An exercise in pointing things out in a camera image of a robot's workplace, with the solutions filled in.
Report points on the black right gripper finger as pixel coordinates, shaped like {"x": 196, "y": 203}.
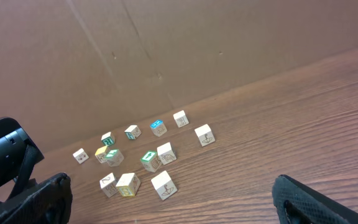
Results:
{"x": 296, "y": 203}

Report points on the yellow S wooden block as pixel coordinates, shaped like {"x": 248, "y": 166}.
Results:
{"x": 128, "y": 184}

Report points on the green H wooden block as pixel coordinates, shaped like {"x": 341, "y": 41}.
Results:
{"x": 108, "y": 139}

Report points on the blue top wooden block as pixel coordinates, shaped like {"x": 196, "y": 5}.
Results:
{"x": 158, "y": 128}

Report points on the cream umbrella block far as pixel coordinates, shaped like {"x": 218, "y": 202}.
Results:
{"x": 205, "y": 135}

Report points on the cream umbrella block near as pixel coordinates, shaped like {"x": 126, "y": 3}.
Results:
{"x": 164, "y": 185}

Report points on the cream block red letter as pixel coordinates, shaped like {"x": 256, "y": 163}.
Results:
{"x": 108, "y": 185}

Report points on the green top wooden block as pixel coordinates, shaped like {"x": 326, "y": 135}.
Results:
{"x": 150, "y": 161}

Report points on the teal letter wooden block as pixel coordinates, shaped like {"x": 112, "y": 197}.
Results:
{"x": 133, "y": 132}

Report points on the cream umbrella block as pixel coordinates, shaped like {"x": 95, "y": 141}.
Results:
{"x": 164, "y": 185}
{"x": 205, "y": 135}

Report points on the cream turtle wooden block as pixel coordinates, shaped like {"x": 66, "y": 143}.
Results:
{"x": 166, "y": 154}

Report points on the small cream block far left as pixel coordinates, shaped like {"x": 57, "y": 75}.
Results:
{"x": 80, "y": 155}

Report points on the cream block with drawing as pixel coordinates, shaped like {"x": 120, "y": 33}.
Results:
{"x": 180, "y": 119}

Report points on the mint green top block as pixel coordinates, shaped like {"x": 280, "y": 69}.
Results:
{"x": 114, "y": 158}

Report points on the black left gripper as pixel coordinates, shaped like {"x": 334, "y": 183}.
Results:
{"x": 46, "y": 202}

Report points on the yellow top wooden block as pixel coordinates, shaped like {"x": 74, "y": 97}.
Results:
{"x": 101, "y": 154}

